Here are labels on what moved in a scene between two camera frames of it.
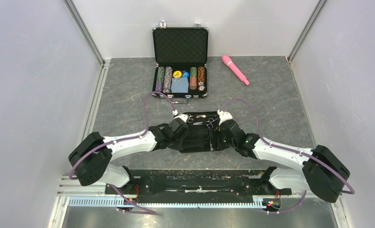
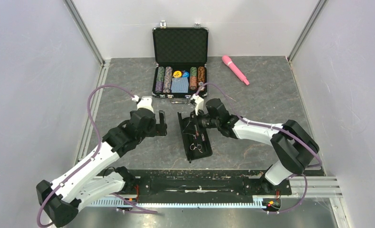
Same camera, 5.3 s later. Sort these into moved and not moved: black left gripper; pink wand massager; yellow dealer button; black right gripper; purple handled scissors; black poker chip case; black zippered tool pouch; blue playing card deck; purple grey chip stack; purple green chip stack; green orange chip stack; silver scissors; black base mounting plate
Moved: black right gripper; black zippered tool pouch; purple handled scissors; black left gripper; silver scissors
Not moved: pink wand massager; black poker chip case; purple grey chip stack; yellow dealer button; blue playing card deck; green orange chip stack; purple green chip stack; black base mounting plate
